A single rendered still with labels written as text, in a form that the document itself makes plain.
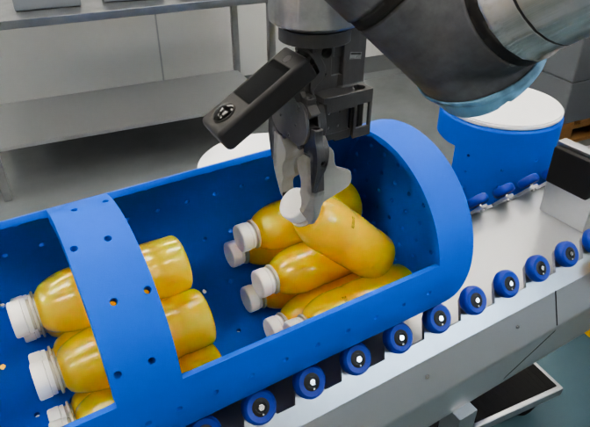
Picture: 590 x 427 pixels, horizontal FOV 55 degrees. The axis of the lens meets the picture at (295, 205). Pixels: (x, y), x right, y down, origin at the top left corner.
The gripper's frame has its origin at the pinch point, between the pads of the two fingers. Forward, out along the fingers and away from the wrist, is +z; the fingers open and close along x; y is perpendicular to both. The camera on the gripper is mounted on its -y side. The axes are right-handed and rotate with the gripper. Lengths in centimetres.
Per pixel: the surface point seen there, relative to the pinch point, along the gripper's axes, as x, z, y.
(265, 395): -4.6, 23.3, -7.0
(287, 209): 0.0, 0.2, -1.0
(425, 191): -4.1, 1.1, 16.2
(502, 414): 13, 106, 80
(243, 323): 9.3, 24.6, -3.0
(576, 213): 3, 24, 65
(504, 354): -8, 36, 36
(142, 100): 269, 93, 60
